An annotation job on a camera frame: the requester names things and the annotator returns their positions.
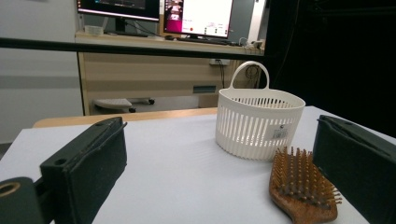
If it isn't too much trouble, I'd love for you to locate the black keyboard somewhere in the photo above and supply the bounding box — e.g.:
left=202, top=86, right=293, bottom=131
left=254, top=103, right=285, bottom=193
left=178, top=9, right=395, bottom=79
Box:
left=177, top=36, right=233, bottom=46

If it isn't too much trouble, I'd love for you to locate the office chair base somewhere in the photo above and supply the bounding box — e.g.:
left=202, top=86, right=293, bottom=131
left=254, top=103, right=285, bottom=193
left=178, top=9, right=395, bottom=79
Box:
left=92, top=97, right=156, bottom=115

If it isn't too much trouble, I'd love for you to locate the black metal crossbar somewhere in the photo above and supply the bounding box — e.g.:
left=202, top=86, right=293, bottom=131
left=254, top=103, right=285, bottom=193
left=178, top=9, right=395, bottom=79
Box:
left=0, top=36, right=265, bottom=62

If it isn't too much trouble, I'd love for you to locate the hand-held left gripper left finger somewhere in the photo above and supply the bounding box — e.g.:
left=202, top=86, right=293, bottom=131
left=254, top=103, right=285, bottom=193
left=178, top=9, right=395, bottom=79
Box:
left=39, top=116, right=129, bottom=224

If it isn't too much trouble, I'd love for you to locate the bright computer monitor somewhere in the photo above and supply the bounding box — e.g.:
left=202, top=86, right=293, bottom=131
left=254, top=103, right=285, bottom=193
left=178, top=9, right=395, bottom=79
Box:
left=163, top=0, right=234, bottom=40

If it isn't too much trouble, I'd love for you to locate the wooden hairbrush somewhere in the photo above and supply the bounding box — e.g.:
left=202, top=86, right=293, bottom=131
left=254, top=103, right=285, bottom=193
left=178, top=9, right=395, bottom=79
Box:
left=269, top=146, right=343, bottom=224

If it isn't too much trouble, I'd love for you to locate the small white box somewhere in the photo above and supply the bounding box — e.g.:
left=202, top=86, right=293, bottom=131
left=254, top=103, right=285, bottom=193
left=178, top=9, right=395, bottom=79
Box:
left=83, top=24, right=105, bottom=35

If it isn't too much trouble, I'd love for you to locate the white plastic basket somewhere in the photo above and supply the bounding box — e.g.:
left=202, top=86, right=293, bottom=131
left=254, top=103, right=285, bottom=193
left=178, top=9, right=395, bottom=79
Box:
left=214, top=60, right=306, bottom=162

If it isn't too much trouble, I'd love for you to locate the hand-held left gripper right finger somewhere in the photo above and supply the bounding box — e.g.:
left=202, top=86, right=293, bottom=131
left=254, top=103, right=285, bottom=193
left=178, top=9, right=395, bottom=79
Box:
left=312, top=114, right=396, bottom=224

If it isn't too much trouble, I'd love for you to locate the light wooden desk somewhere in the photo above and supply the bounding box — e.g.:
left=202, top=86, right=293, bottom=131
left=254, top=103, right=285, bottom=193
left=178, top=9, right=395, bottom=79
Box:
left=74, top=29, right=267, bottom=116

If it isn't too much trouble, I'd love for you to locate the white power socket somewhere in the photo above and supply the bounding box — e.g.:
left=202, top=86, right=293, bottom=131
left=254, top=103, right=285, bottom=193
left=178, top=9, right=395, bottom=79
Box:
left=208, top=58, right=232, bottom=67

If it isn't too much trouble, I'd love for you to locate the white table cover sheet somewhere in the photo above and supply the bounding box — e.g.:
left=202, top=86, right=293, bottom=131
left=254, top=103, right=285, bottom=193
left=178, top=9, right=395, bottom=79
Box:
left=0, top=105, right=396, bottom=224

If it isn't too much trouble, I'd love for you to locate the dark computer monitor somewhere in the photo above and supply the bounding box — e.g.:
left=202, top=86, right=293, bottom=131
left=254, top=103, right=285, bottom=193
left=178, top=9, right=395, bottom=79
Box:
left=76, top=0, right=161, bottom=37

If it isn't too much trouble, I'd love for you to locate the black curtain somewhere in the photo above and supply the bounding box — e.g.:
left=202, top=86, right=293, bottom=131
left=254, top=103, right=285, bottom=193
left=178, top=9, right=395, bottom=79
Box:
left=264, top=0, right=396, bottom=138

